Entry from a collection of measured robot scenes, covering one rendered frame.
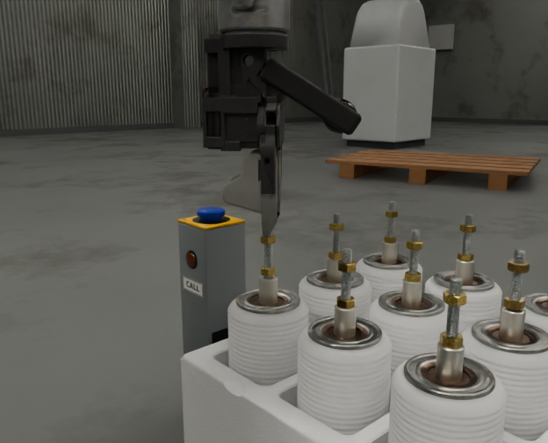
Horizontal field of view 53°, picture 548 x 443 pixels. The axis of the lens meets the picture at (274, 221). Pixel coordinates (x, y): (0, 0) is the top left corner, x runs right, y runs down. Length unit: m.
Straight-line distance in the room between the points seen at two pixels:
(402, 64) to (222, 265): 4.54
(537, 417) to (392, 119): 4.66
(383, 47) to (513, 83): 5.56
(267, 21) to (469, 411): 0.40
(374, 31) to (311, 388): 4.95
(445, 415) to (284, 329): 0.22
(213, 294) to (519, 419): 0.41
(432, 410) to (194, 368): 0.30
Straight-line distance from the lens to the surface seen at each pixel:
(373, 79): 5.28
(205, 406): 0.68
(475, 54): 10.86
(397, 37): 5.24
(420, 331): 0.62
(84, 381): 1.05
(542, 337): 0.61
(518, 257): 0.58
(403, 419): 0.50
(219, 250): 0.76
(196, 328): 0.81
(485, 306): 0.73
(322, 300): 0.69
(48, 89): 7.67
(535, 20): 10.53
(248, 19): 0.57
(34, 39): 7.65
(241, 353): 0.64
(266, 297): 0.64
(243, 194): 0.59
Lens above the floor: 0.49
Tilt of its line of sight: 13 degrees down
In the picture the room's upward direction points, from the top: straight up
